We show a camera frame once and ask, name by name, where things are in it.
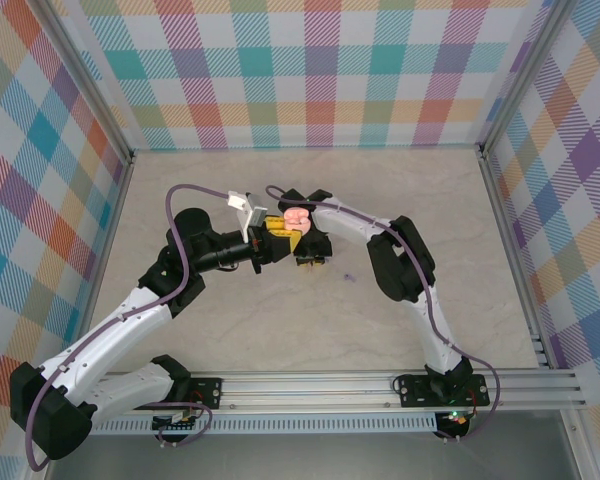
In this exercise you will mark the pink earbud charging case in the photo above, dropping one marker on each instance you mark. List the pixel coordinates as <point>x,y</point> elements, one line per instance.
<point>297,217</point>

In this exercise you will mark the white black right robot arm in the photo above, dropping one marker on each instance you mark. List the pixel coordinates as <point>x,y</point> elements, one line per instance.
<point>410,260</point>

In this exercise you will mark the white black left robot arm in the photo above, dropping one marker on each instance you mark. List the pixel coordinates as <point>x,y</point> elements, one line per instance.
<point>105,340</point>

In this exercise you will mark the small controller circuit board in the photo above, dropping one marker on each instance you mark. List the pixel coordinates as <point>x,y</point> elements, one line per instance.
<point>177,422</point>
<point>455,420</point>

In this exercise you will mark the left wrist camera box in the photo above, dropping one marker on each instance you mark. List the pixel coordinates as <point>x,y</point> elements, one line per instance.
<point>252,212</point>

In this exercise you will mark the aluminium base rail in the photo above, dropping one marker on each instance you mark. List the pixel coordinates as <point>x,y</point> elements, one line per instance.
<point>305,390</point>

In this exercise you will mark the aluminium frame post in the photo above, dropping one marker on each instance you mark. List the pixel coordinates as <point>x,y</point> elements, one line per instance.
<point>92,85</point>
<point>524,75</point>

